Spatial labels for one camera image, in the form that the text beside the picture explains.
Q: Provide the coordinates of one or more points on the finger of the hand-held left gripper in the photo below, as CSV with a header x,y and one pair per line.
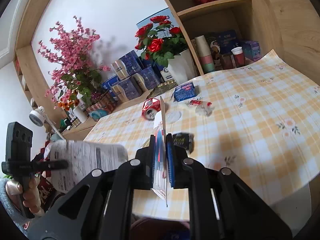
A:
x,y
55,165

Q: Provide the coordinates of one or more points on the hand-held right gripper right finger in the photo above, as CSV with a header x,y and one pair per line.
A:
x,y
170,160

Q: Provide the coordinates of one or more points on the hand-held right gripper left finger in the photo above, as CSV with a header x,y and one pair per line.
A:
x,y
147,165

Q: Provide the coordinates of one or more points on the white printed wrapper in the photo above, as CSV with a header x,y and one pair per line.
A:
x,y
87,157

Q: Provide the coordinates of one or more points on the pen blister card pack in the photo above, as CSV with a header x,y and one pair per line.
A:
x,y
160,127

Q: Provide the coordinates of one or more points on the brown plastic bin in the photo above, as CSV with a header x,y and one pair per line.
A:
x,y
150,227

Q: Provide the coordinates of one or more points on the person's left hand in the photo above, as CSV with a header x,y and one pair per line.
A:
x,y
33,197

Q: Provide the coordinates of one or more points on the small black box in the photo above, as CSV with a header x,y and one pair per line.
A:
x,y
183,142

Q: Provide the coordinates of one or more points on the red white printed bag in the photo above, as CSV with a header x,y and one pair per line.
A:
x,y
46,191

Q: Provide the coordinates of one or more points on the white desk fan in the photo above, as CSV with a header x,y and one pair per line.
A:
x,y
36,116

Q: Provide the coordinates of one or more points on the clear round lid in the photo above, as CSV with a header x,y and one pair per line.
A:
x,y
175,117

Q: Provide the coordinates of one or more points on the row of small bottles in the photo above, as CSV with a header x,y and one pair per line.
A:
x,y
70,123

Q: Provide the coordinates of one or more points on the crushed red can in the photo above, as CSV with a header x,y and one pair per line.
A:
x,y
151,107

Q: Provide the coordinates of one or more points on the white ribbed vase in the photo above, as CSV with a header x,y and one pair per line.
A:
x,y
80,113

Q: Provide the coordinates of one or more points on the red clear crumpled wrapper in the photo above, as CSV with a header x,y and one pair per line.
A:
x,y
203,107

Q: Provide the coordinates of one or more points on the blue milk carton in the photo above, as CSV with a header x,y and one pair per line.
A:
x,y
185,92

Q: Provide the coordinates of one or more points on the gold tray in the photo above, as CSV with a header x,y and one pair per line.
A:
x,y
162,87

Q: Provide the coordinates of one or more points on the striped flower planter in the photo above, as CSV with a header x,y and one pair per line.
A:
x,y
100,107

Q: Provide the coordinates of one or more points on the blue silver gift box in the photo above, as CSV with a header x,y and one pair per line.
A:
x,y
148,78
127,90
130,62

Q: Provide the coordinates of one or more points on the blue white milk box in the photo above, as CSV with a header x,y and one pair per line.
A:
x,y
167,75

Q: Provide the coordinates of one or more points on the blue tissue box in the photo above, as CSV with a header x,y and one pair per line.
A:
x,y
110,82

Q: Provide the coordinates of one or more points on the red rose plant white pot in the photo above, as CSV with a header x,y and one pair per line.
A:
x,y
180,67

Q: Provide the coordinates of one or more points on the pink blossom bouquet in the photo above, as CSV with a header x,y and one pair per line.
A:
x,y
72,55

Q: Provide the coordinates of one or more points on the stack of paper cups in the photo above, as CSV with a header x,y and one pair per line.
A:
x,y
205,55

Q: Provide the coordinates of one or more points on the brown glass cup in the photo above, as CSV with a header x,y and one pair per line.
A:
x,y
227,62

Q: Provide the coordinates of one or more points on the red paper cup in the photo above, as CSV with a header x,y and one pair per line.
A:
x,y
239,58

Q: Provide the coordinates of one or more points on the large blue gift box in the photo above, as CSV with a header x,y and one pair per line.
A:
x,y
228,38

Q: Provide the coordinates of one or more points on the small purple blue box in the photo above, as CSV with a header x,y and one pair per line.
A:
x,y
251,50

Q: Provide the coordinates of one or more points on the large blue white box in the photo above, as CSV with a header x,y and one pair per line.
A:
x,y
142,23

